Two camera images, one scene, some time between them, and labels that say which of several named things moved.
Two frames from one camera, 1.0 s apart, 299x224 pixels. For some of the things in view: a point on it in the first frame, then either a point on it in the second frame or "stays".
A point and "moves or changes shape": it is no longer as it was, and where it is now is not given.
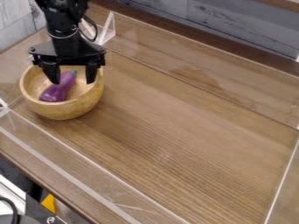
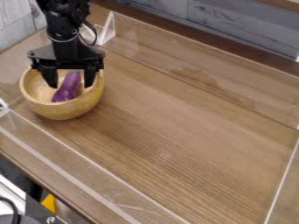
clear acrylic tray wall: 72,178 stays
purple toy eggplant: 57,91 moves or changes shape
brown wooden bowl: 81,101 stays
